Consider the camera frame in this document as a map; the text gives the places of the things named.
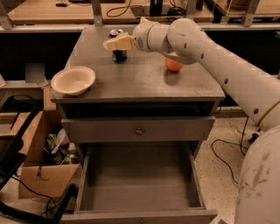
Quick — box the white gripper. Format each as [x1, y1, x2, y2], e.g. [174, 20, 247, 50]
[103, 17, 158, 53]

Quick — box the blue pepsi can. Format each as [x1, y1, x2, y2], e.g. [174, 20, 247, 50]
[108, 29, 127, 64]

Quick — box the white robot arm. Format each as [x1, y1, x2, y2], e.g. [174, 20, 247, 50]
[103, 18, 280, 224]

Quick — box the grey drawer cabinet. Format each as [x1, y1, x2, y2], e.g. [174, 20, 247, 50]
[51, 24, 226, 224]

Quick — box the closed grey drawer with knob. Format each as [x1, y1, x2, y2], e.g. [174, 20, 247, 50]
[61, 116, 215, 143]

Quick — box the open grey drawer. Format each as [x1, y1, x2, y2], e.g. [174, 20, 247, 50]
[62, 142, 218, 224]

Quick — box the orange fruit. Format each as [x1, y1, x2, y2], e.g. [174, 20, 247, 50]
[164, 58, 183, 72]

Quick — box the white paper bowl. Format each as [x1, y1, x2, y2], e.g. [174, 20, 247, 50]
[51, 66, 96, 95]

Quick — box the wooden workbench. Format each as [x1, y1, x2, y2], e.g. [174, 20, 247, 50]
[7, 0, 215, 25]

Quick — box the cardboard box with trash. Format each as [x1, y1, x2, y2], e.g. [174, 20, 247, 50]
[18, 111, 81, 199]

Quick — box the black floor cable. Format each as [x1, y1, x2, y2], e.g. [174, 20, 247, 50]
[211, 116, 249, 186]

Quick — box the black chair frame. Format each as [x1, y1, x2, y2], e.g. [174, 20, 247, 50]
[0, 94, 78, 224]

